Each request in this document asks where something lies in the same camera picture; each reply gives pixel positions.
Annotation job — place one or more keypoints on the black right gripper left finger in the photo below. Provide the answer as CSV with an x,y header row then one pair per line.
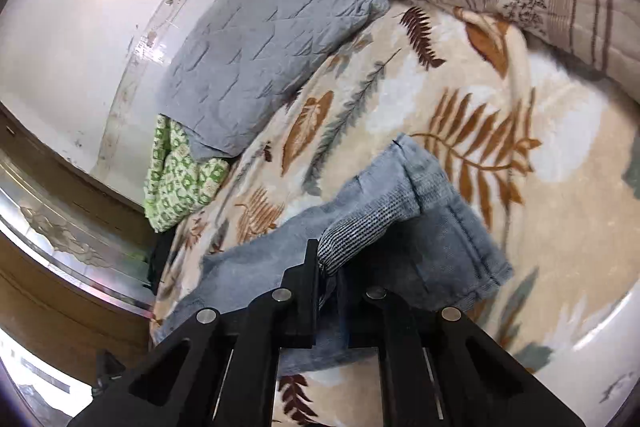
x,y
216,369

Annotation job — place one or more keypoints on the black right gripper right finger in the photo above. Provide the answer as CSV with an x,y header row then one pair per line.
x,y
438,368

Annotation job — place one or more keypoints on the blue denim jeans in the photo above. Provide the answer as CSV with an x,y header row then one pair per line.
x,y
399,224

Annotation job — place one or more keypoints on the green patterned cloth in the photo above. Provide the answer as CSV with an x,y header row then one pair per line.
x,y
176,184

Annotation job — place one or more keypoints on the wooden wardrobe with mirror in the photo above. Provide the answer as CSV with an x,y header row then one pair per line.
x,y
74,257

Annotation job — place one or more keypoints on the cream leaf-print bed blanket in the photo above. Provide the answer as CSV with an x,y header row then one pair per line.
x,y
546,153

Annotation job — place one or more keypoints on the grey quilted blanket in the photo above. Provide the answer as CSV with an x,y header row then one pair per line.
x,y
244,59

